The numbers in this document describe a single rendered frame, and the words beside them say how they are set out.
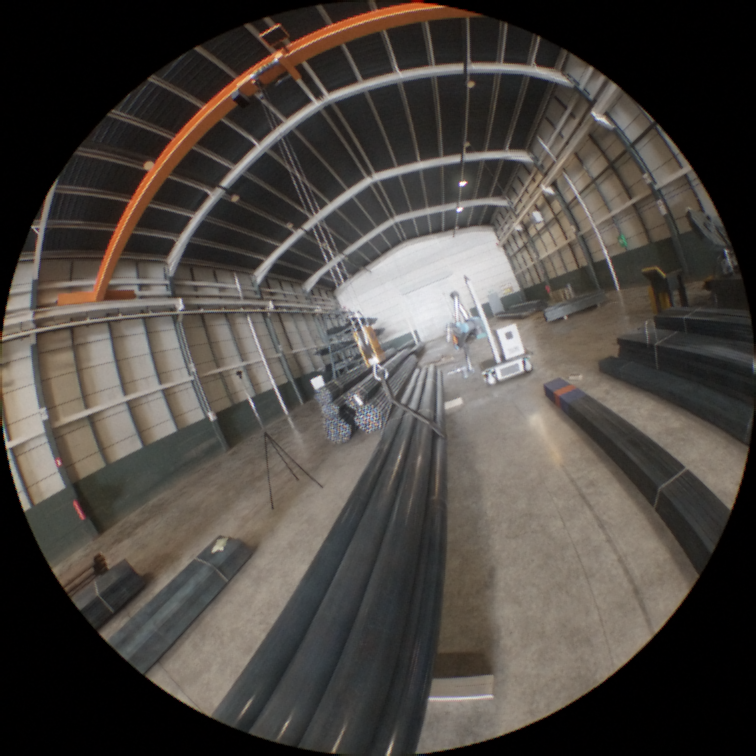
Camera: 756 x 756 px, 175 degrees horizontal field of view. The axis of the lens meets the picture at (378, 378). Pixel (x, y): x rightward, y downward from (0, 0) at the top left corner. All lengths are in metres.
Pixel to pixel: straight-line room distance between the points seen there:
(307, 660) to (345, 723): 0.25
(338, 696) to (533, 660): 0.77
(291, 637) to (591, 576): 1.26
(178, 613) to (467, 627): 1.94
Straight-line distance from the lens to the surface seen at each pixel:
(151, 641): 2.39
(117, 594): 3.49
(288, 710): 0.89
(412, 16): 5.67
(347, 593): 0.98
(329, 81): 10.10
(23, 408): 9.20
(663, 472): 1.70
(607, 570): 1.46
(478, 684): 1.18
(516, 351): 4.19
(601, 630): 1.34
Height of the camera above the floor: 1.26
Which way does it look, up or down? 6 degrees down
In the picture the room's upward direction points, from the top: 23 degrees counter-clockwise
